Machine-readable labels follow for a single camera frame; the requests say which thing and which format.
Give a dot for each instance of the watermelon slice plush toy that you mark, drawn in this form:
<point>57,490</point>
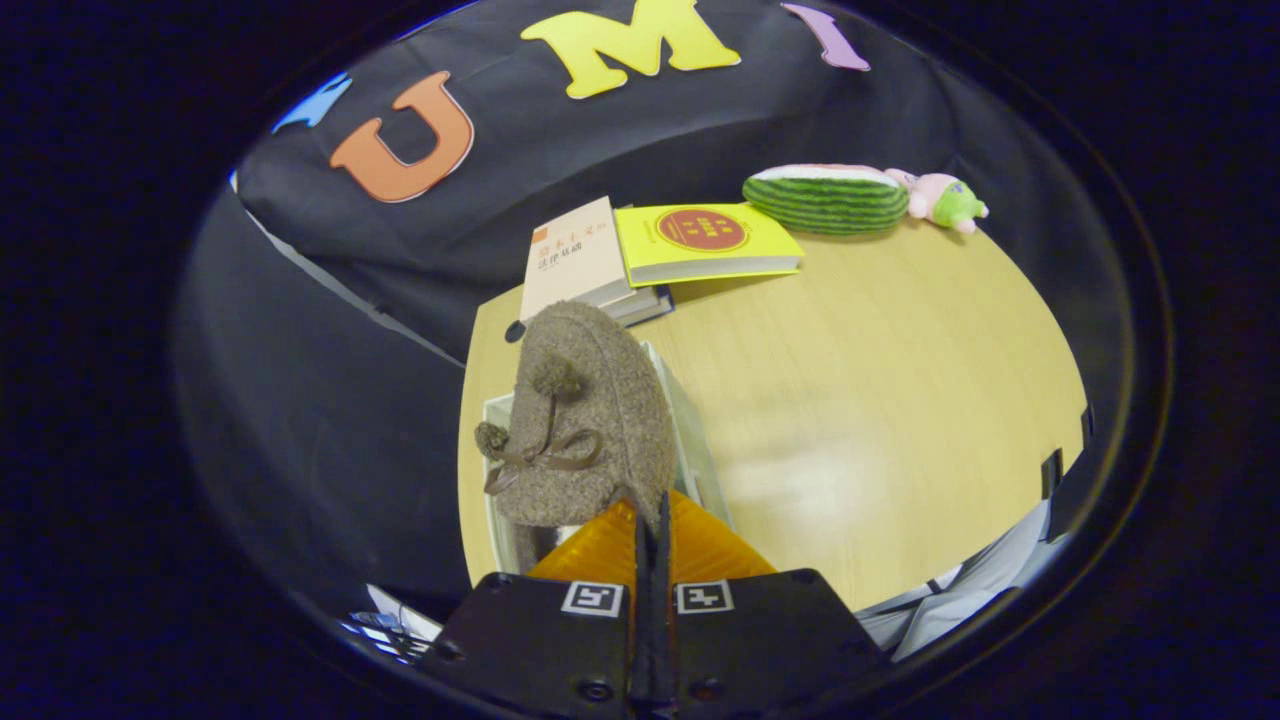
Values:
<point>825,205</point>

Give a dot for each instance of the small black block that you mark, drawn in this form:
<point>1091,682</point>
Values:
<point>1087,424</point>
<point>1051,474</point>

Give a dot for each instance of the white fabric storage box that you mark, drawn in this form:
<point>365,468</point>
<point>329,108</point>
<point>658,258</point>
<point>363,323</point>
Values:
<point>690,430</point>

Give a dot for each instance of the beige covered book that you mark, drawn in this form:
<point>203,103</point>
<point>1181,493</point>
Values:
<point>575,255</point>

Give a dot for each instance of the yellow book with red circle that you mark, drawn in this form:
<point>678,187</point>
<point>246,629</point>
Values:
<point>700,240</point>

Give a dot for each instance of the dark blue book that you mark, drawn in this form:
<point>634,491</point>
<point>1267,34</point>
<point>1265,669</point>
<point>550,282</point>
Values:
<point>655,310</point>

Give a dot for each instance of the pink and green plush toy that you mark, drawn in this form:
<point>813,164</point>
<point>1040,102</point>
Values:
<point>950,203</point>

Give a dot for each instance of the person's white clothing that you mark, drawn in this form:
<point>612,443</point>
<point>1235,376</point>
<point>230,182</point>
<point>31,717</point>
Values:
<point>970,590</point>

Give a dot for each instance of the brown fuzzy slipper shoe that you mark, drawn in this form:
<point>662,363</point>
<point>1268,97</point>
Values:
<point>600,400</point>

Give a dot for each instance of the grey book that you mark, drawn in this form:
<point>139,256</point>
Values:
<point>640,298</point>

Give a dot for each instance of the white paper sheet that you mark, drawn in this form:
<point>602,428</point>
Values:
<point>410,612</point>

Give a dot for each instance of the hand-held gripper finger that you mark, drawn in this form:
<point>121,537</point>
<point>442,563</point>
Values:
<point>642,640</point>
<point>664,640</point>

